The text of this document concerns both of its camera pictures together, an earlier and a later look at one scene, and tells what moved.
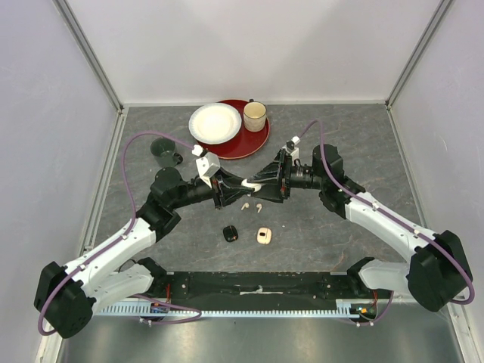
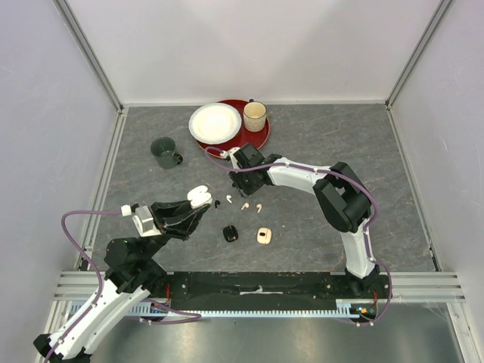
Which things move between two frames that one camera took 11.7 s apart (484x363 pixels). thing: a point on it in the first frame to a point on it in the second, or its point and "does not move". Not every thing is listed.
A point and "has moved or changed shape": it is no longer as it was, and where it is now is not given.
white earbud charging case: x=257 y=187 has moved or changed shape
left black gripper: x=228 y=194 to x=177 y=218
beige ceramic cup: x=254 y=116 does not move
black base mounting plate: x=249 y=288 does not move
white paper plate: x=215 y=123 does not move
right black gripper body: x=285 y=175 to x=244 y=181
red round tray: x=244 y=143 does not move
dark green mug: x=164 y=147 does not move
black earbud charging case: x=230 y=234 does not move
